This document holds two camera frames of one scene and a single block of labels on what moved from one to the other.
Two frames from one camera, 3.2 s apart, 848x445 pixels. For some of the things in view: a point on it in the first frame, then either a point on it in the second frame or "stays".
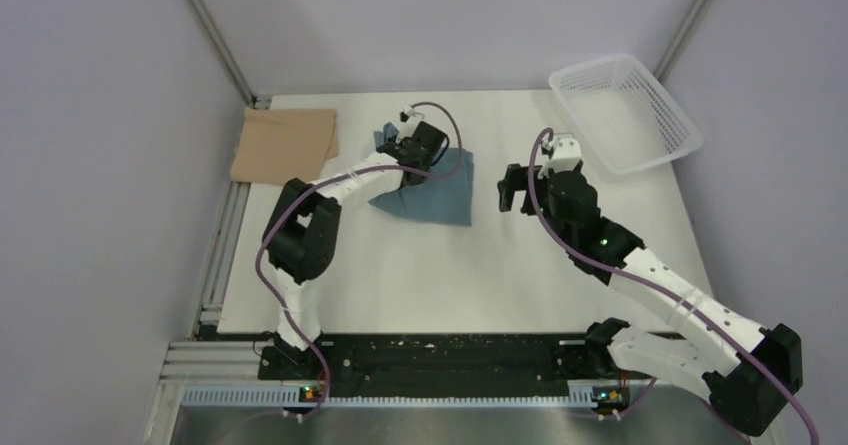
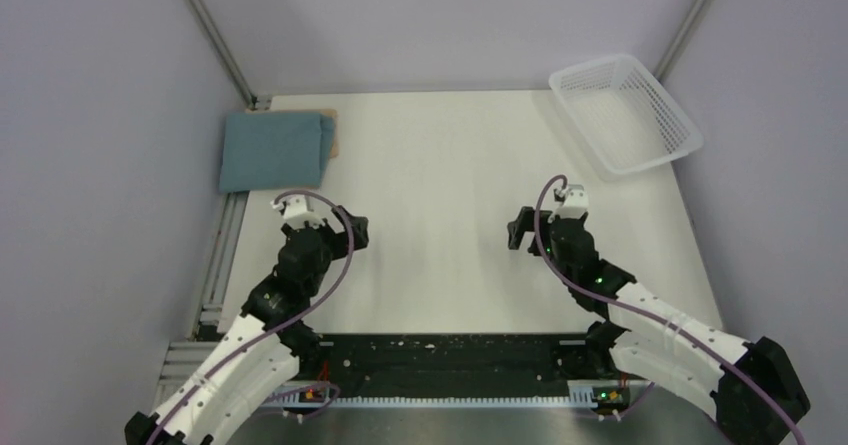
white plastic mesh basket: [621, 118] stays
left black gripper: [399, 142] to [340, 239]
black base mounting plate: [316, 364] stays
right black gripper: [517, 179] to [520, 226]
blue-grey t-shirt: [446, 196] to [274, 150]
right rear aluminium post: [693, 18] stays
